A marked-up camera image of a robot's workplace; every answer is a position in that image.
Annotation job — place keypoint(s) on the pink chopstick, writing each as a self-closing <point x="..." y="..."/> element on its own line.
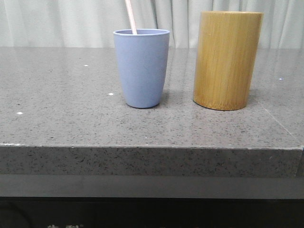
<point x="131" y="16"/>

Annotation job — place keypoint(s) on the dark cabinet under counter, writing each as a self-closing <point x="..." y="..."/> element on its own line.
<point x="149" y="213"/>

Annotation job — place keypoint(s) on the blue plastic cup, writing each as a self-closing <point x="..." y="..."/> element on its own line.
<point x="142" y="63"/>

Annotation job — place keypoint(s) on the bamboo cylinder holder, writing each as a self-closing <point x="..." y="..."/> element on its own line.
<point x="226" y="54"/>

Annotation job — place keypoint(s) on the pale green curtain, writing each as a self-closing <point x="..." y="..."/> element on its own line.
<point x="91" y="23"/>

